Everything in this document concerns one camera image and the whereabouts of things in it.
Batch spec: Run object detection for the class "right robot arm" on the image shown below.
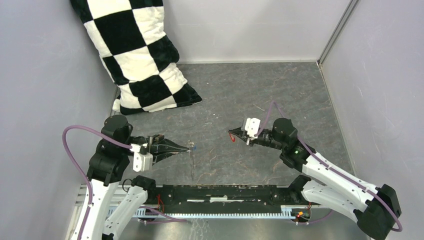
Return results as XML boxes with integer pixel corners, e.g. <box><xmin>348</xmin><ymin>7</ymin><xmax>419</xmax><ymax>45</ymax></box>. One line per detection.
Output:
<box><xmin>228</xmin><ymin>117</ymin><xmax>402</xmax><ymax>240</ymax></box>

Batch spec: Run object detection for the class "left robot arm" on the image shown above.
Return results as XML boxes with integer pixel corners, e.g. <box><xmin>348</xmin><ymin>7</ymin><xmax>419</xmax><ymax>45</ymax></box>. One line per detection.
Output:
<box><xmin>62</xmin><ymin>115</ymin><xmax>191</xmax><ymax>240</ymax></box>

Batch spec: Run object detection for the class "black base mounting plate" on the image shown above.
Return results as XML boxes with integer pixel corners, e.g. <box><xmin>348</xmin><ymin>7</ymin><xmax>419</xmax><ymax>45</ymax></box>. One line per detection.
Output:
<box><xmin>145</xmin><ymin>185</ymin><xmax>309</xmax><ymax>214</ymax></box>

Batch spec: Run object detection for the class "black white checkered pillow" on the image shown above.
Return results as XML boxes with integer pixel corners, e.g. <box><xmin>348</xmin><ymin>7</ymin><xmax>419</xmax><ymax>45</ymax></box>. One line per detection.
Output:
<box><xmin>70</xmin><ymin>0</ymin><xmax>202</xmax><ymax>115</ymax></box>

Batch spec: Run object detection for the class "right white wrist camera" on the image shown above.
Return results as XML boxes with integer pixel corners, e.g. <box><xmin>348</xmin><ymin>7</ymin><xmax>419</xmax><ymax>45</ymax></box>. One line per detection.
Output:
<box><xmin>243</xmin><ymin>117</ymin><xmax>261</xmax><ymax>139</ymax></box>

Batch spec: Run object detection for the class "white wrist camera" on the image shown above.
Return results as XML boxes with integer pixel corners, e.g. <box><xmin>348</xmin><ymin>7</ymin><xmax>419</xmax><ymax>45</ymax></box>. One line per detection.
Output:
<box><xmin>130</xmin><ymin>143</ymin><xmax>153</xmax><ymax>172</ymax></box>
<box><xmin>243</xmin><ymin>117</ymin><xmax>261</xmax><ymax>139</ymax></box>

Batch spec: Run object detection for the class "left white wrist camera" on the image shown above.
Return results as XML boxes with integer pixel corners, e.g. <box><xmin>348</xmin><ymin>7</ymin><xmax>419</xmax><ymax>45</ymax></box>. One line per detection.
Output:
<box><xmin>130</xmin><ymin>143</ymin><xmax>153</xmax><ymax>172</ymax></box>

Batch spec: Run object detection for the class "white slotted cable duct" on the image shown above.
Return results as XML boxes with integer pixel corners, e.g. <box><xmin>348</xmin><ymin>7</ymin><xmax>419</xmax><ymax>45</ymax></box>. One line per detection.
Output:
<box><xmin>105</xmin><ymin>206</ymin><xmax>312</xmax><ymax>220</ymax></box>

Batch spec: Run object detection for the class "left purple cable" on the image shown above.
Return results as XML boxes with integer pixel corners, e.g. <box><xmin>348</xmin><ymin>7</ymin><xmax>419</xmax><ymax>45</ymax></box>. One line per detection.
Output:
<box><xmin>62</xmin><ymin>124</ymin><xmax>186</xmax><ymax>240</ymax></box>

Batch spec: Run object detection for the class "aluminium frame rail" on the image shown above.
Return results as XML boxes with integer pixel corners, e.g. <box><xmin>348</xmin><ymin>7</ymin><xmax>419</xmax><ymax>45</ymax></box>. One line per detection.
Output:
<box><xmin>316</xmin><ymin>0</ymin><xmax>360</xmax><ymax>68</ymax></box>

